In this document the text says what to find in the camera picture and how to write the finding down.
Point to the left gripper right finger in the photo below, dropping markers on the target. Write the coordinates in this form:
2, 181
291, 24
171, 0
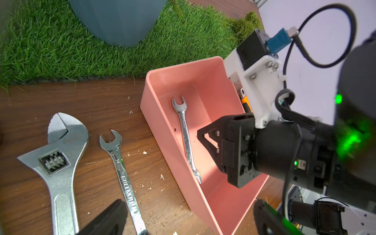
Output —
269, 222

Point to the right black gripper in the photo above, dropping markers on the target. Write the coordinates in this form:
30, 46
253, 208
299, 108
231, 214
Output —
243, 152

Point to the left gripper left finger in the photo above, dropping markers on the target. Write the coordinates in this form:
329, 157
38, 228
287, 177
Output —
110, 222

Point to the small silver wrench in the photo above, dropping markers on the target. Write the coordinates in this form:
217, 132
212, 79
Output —
113, 149

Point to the pink plastic storage box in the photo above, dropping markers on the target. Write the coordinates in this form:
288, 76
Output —
210, 95

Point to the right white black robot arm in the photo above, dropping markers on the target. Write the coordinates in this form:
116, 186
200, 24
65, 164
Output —
337, 160

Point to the orange black adjustable wrench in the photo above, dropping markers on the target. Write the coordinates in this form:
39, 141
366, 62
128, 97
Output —
244, 101

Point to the silver pliers wrench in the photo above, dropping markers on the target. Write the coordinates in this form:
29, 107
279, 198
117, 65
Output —
56, 163

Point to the silver wrench in box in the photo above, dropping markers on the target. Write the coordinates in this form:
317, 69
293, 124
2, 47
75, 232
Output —
181, 111

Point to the green artificial grass mat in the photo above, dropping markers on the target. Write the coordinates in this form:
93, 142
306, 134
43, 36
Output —
43, 41

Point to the potted plant in grey pot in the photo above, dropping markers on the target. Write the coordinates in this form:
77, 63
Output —
118, 22

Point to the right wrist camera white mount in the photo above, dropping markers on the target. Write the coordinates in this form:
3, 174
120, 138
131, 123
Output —
256, 70

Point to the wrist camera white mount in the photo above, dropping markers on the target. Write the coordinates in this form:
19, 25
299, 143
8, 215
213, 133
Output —
313, 214
256, 70

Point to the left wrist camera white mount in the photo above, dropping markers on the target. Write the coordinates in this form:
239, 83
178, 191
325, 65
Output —
313, 214

